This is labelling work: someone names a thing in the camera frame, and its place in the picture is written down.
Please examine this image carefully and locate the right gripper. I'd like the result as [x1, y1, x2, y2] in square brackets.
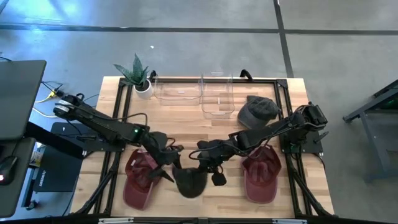
[197, 138, 240, 187]

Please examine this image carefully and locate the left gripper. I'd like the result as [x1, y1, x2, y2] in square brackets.
[141, 130, 185, 184]

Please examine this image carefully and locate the black baseball cap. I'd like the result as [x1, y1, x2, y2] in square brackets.
[172, 167, 208, 199]

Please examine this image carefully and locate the maroon cap with white label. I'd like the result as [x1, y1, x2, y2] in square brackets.
[123, 148, 165, 211]

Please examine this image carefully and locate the maroon baseball cap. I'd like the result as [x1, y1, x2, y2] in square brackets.
[241, 144, 282, 205]

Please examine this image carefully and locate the dark grey baseball cap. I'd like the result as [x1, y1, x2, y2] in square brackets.
[237, 95, 280, 131]

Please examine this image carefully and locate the black aluminium crossbar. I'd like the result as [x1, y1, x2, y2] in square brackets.
[0, 213, 398, 224]

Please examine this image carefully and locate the clear plastic bin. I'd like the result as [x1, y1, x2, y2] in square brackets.
[154, 74, 203, 106]
[200, 72, 236, 121]

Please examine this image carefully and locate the snake plant in white pot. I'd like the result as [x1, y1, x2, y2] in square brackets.
[113, 53, 154, 100]

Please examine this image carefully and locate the black case with white print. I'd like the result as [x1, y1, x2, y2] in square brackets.
[32, 146, 84, 193]

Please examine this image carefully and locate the black diagonal stand beam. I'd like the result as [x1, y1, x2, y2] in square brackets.
[24, 121, 86, 160]

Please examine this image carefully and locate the yellow-labelled container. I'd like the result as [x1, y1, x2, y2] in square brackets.
[29, 150, 44, 168]

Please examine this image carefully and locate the black computer mouse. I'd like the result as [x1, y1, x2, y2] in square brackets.
[0, 155, 19, 187]

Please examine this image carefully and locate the grey metal table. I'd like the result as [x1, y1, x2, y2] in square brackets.
[343, 79, 398, 183]

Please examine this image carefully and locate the silver metal bracket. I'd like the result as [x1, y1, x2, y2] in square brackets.
[98, 217, 135, 224]
[272, 218, 308, 224]

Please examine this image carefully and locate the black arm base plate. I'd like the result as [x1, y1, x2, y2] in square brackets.
[74, 133, 126, 153]
[279, 129, 324, 156]

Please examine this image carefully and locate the black aluminium table frame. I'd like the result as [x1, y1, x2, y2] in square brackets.
[73, 76, 335, 218]

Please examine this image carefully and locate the white floor cable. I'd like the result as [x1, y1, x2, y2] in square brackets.
[32, 107, 59, 119]

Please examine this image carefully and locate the yellow floor cable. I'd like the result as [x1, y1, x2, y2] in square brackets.
[34, 89, 60, 104]

